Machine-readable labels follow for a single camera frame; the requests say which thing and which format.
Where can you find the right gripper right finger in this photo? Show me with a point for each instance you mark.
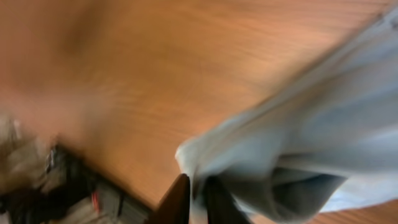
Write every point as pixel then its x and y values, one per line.
pixel 220 205

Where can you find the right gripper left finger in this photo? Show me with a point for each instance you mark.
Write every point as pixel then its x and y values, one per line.
pixel 175 207

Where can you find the light blue printed t-shirt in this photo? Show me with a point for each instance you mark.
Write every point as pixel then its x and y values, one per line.
pixel 326 142

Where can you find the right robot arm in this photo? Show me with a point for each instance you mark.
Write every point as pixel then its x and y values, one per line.
pixel 41 185

